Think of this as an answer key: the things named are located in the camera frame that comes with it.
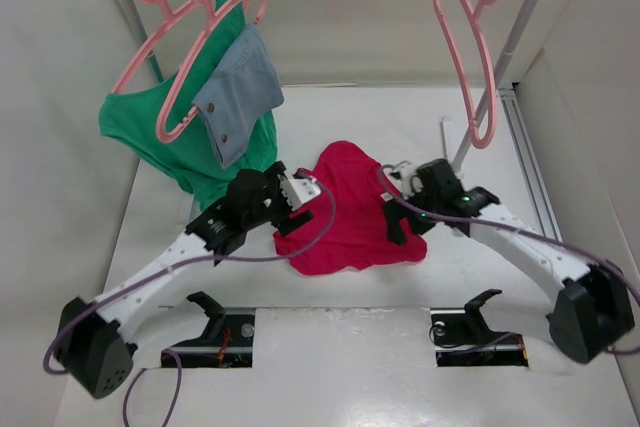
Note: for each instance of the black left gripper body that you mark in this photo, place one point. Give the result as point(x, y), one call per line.
point(274, 204)

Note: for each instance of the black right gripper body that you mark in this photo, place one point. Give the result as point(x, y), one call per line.
point(430, 201)

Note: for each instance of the red t shirt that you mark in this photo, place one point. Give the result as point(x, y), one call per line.
point(358, 236)

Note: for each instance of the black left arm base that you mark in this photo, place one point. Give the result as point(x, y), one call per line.
point(224, 342)

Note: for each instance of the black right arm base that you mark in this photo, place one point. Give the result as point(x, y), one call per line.
point(462, 338)

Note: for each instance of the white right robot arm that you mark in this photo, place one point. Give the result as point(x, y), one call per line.
point(591, 299)

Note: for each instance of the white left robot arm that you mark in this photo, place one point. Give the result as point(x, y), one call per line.
point(165, 303)

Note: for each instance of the pink hanger with garments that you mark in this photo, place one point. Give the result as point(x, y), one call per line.
point(214, 17)

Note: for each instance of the blue denim garment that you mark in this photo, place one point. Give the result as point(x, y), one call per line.
point(243, 88)

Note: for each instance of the green garment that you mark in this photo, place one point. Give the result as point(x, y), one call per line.
point(189, 160)

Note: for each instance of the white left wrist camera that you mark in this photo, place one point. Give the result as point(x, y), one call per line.
point(300, 189)

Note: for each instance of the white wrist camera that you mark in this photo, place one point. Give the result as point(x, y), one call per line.
point(406, 174)
point(300, 189)

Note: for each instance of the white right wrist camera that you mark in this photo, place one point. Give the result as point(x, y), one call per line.
point(406, 174)

